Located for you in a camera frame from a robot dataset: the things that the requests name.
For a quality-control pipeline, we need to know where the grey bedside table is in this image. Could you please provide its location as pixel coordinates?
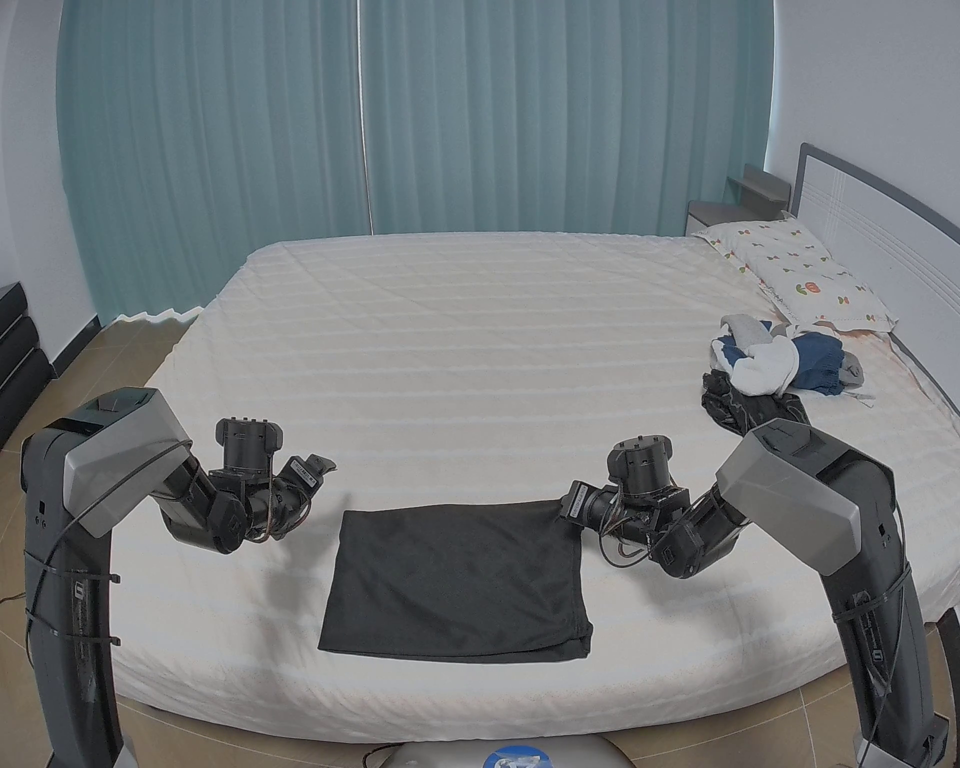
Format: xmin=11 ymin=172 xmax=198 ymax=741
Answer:
xmin=686 ymin=165 xmax=794 ymax=240

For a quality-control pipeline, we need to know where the pile of clothes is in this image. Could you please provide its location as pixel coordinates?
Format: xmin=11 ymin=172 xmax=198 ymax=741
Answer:
xmin=701 ymin=313 xmax=875 ymax=438

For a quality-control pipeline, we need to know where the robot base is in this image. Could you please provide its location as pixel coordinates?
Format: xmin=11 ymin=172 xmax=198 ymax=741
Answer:
xmin=365 ymin=735 xmax=627 ymax=768

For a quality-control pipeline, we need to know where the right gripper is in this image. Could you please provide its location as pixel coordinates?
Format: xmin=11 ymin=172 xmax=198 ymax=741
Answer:
xmin=558 ymin=480 xmax=624 ymax=534

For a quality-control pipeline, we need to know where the black chest of drawers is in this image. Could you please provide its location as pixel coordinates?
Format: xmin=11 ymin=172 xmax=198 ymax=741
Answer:
xmin=0 ymin=281 xmax=57 ymax=451

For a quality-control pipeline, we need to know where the black garment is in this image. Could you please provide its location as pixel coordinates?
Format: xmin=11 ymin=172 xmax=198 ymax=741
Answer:
xmin=317 ymin=496 xmax=594 ymax=666

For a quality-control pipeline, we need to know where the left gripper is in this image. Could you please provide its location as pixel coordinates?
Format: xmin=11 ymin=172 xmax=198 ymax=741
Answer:
xmin=270 ymin=453 xmax=339 ymax=526

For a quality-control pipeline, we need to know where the white printed pillow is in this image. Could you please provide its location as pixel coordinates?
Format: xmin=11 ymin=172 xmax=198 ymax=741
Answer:
xmin=690 ymin=217 xmax=900 ymax=333

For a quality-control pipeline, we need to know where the blue-green curtain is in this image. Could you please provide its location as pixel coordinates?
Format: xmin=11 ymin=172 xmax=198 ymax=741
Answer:
xmin=56 ymin=0 xmax=374 ymax=325
xmin=360 ymin=0 xmax=777 ymax=238

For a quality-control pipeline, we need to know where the bed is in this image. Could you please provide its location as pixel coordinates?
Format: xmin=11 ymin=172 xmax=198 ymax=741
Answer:
xmin=112 ymin=142 xmax=960 ymax=744

